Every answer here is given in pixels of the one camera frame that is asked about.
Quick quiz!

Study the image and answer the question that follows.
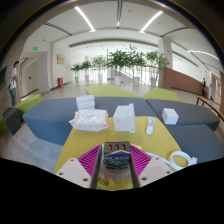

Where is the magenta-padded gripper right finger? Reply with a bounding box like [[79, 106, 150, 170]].
[[128, 143, 174, 188]]

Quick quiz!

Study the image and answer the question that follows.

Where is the stack of white boxes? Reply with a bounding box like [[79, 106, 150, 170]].
[[75, 94, 96, 112]]

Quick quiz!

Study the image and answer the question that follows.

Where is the large white box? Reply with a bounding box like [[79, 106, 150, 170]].
[[112, 103, 137, 134]]

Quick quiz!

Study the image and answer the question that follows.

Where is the small white cube box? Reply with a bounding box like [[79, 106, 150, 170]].
[[161, 107, 180, 126]]

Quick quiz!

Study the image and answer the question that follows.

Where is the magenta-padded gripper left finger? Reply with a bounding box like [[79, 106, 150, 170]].
[[54, 143, 105, 190]]

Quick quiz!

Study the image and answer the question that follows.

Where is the white power cable with plug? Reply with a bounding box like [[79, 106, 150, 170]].
[[145, 150, 198, 172]]

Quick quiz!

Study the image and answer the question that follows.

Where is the small green upholstered seat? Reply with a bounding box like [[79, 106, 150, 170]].
[[142, 87, 181, 103]]

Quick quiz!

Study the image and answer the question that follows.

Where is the dark grey ottoman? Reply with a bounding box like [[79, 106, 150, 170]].
[[3, 107, 23, 136]]

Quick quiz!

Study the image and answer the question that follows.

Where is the brown wooden counter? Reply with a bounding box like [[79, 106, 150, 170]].
[[163, 67, 203, 95]]

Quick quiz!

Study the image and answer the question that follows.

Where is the plastic-wrapped tissue pack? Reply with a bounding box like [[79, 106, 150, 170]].
[[68, 109, 111, 133]]

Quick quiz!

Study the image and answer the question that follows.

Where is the large green upholstered seat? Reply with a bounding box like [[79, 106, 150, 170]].
[[84, 84, 141, 98]]

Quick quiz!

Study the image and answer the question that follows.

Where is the white tube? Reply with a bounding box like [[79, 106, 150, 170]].
[[145, 117, 156, 136]]

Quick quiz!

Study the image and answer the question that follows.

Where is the person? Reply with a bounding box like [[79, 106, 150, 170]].
[[8, 60, 20, 107], [200, 77, 208, 98]]

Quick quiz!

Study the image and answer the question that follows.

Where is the group of ceiling light strips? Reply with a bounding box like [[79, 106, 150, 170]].
[[73, 5, 219, 61]]

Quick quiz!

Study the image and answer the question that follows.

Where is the group of potted green plants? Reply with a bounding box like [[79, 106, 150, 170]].
[[70, 44, 169, 88]]

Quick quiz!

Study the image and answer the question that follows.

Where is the green upholstered bench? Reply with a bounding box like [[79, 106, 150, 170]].
[[13, 93, 43, 114]]

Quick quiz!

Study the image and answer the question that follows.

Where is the wooden bench with black legs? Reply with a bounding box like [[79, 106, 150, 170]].
[[195, 95, 224, 123]]

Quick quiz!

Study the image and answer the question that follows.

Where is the wide grey upholstered sofa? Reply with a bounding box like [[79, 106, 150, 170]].
[[164, 123, 224, 164]]

